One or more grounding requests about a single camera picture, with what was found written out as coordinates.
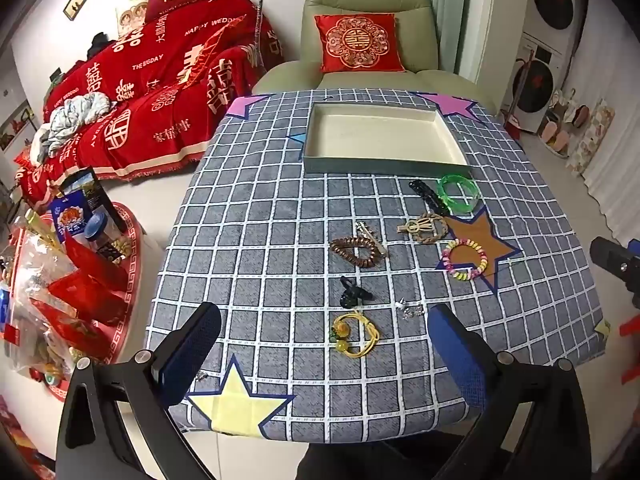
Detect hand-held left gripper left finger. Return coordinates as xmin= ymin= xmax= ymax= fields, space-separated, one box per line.
xmin=54 ymin=301 xmax=223 ymax=480

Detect row of house slippers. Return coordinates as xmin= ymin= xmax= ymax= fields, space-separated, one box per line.
xmin=535 ymin=89 xmax=592 ymax=158

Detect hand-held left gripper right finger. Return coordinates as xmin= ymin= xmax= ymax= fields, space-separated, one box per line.
xmin=427 ymin=302 xmax=593 ymax=480

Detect pale printed cushion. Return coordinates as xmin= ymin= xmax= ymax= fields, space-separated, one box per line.
xmin=116 ymin=0 xmax=152 ymax=38

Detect black claw hair clip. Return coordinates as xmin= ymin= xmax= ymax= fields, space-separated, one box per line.
xmin=339 ymin=276 xmax=375 ymax=308

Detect floral printed mat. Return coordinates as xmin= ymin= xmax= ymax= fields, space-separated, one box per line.
xmin=570 ymin=97 xmax=616 ymax=176

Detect gold bow hair clip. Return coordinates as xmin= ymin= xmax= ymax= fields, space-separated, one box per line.
xmin=397 ymin=216 xmax=435 ymax=241

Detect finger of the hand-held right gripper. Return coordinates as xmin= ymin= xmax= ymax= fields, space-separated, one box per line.
xmin=589 ymin=236 xmax=640 ymax=311

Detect brown spiral hair tie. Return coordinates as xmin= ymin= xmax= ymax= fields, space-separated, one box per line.
xmin=330 ymin=236 xmax=388 ymax=270

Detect multicoloured spiral hair tie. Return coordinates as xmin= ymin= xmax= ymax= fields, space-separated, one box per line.
xmin=441 ymin=239 xmax=489 ymax=283

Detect floor lamp pole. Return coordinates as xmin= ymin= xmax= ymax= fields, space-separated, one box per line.
xmin=254 ymin=0 xmax=274 ymax=91

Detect clear jar blue lid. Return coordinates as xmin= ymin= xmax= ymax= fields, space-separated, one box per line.
xmin=84 ymin=212 xmax=123 ymax=261

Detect green translucent bangle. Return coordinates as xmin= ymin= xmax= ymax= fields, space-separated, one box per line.
xmin=437 ymin=175 xmax=482 ymax=212

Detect red plastic object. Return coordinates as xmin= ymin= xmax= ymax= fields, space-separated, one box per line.
xmin=619 ymin=310 xmax=640 ymax=386

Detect brown braided hair tie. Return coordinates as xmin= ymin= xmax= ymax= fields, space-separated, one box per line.
xmin=414 ymin=212 xmax=451 ymax=246

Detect round red side table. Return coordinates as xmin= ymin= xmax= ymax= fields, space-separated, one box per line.
xmin=0 ymin=200 xmax=166 ymax=403

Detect red embroidered cushion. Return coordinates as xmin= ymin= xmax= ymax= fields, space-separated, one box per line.
xmin=314 ymin=12 xmax=407 ymax=75

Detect shallow white tray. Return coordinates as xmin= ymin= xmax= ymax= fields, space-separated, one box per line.
xmin=301 ymin=101 xmax=473 ymax=179

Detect pile of light clothing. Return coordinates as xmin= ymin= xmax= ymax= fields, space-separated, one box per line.
xmin=30 ymin=92 xmax=113 ymax=166

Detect silver earrings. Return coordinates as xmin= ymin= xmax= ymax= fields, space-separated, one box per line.
xmin=396 ymin=298 xmax=427 ymax=318

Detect white curtain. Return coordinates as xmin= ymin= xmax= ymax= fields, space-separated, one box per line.
xmin=580 ymin=50 xmax=640 ymax=253

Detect silver hair clip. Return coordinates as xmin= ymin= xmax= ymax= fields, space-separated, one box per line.
xmin=356 ymin=221 xmax=388 ymax=256

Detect sofa with red printed blanket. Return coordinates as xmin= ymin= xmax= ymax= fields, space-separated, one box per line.
xmin=15 ymin=0 xmax=286 ymax=206

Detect yellow cord bracelet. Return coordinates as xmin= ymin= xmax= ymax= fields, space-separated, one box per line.
xmin=331 ymin=311 xmax=381 ymax=358

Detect long black hair clip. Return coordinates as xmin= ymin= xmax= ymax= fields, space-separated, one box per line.
xmin=409 ymin=179 xmax=449 ymax=214

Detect blue printed box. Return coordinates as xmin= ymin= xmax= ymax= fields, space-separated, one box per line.
xmin=50 ymin=167 xmax=126 ymax=261

